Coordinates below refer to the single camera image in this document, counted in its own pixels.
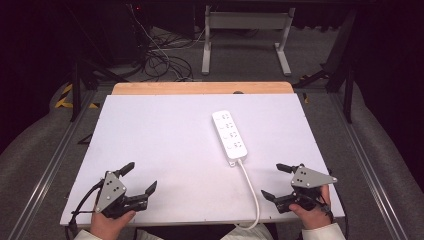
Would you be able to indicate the wooden table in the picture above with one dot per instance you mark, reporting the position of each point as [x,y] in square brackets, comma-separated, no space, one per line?
[200,88]

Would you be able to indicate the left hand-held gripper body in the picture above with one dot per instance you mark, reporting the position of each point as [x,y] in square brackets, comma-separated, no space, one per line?
[111,191]

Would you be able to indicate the aluminium floor rail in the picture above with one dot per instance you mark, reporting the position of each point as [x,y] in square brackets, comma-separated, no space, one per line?
[50,170]
[366,166]

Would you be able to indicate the white power strip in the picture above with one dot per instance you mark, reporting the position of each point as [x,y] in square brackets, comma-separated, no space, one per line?
[229,138]

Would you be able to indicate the person's left hand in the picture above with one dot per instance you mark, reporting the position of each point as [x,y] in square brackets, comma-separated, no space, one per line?
[108,225]

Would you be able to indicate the person's right hand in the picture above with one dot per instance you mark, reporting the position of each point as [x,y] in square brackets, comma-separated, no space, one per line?
[311,216]

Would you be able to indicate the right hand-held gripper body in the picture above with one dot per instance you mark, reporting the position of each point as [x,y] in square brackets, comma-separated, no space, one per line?
[308,180]

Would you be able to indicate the black metal stand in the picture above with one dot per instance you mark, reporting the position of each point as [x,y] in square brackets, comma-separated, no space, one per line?
[345,76]
[77,90]

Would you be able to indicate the person's white clothing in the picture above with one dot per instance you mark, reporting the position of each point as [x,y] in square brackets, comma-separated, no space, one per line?
[253,235]

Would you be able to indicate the white metal stand frame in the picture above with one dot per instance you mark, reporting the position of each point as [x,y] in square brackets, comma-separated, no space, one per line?
[246,20]

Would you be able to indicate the yellow black hazard tape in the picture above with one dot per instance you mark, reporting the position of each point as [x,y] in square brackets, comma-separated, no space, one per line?
[63,103]

